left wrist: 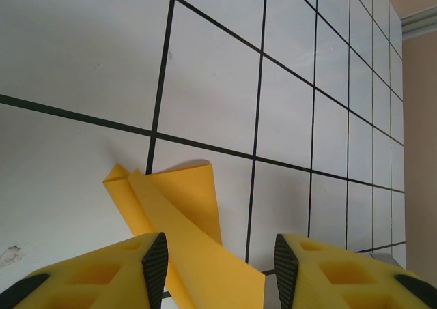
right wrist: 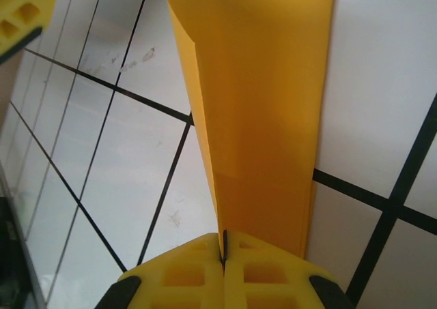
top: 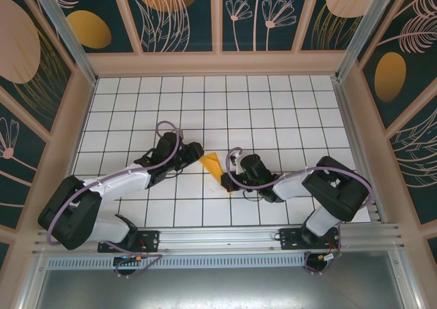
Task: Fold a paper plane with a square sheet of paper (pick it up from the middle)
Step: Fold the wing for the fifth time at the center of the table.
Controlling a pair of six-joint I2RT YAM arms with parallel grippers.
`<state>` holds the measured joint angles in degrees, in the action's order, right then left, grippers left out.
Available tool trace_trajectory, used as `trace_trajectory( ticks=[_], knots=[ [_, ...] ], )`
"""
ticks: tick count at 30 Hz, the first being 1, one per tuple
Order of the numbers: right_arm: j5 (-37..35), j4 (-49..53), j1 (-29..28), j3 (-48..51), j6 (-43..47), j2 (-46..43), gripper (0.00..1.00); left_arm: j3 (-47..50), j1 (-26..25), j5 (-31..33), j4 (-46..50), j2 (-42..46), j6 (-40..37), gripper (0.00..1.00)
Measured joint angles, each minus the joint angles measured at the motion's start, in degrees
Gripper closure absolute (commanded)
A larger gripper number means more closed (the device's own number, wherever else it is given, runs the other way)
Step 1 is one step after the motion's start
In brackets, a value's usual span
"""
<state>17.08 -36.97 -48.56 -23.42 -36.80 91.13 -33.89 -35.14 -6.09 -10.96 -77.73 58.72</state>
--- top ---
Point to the orange paper sheet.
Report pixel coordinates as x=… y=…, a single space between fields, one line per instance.
x=212 y=165

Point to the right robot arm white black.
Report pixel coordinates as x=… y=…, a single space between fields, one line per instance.
x=338 y=193

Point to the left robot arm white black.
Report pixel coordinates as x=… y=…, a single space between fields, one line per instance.
x=75 y=213

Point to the grey metal sheet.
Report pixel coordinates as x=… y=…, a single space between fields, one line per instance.
x=222 y=288

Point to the right white camera bracket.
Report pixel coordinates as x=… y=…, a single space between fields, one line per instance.
x=235 y=160

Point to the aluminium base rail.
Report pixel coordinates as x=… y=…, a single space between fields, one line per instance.
x=218 y=237

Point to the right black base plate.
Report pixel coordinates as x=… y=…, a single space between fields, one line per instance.
x=290 y=240

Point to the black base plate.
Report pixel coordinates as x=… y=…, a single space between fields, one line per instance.
x=150 y=240
x=290 y=240

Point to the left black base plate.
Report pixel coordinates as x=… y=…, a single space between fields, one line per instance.
x=150 y=240

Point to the aluminium side rail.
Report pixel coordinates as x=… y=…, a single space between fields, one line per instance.
x=355 y=145

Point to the aluminium corner post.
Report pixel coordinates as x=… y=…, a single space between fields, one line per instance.
x=68 y=39
x=365 y=26

